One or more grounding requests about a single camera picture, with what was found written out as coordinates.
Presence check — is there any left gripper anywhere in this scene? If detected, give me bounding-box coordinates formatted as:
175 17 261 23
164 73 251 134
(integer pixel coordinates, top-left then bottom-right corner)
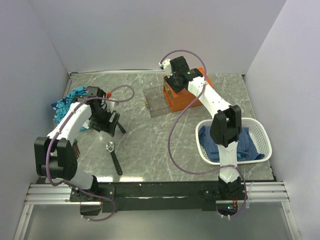
88 107 120 137

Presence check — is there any green hex key set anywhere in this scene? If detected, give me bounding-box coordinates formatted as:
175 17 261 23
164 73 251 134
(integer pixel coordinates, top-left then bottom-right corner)
72 142 80 159

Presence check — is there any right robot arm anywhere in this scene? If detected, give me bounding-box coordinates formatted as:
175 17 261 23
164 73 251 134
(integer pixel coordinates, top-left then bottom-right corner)
159 56 242 200

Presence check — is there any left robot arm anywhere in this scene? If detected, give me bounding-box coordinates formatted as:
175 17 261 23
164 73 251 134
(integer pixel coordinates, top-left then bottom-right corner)
34 86 121 201

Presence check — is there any orange drawer cabinet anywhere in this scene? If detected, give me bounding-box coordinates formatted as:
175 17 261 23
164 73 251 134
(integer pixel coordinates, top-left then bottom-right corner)
163 66 216 113

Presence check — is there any black adjustable wrench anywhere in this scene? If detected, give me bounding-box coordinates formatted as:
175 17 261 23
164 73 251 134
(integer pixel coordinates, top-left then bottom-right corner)
106 141 123 176

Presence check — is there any turquoise shark print cloth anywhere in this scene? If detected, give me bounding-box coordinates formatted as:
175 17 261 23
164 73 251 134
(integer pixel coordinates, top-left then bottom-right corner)
51 85 89 126

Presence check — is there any blue checked cloth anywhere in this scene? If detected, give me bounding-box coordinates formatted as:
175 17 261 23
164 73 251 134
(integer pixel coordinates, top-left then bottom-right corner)
198 125 265 163

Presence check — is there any white plastic basket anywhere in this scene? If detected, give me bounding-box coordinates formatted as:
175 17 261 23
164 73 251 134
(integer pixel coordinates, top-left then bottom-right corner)
195 117 272 165

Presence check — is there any black base crossbar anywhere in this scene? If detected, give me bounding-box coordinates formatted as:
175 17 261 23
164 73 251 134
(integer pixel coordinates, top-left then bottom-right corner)
69 180 247 216

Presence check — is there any black handled hammer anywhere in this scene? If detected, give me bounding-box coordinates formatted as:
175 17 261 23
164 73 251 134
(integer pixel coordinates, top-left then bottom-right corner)
117 122 127 134

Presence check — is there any aluminium rail frame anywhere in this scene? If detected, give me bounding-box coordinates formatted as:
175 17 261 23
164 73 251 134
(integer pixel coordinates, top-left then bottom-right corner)
17 71 301 240

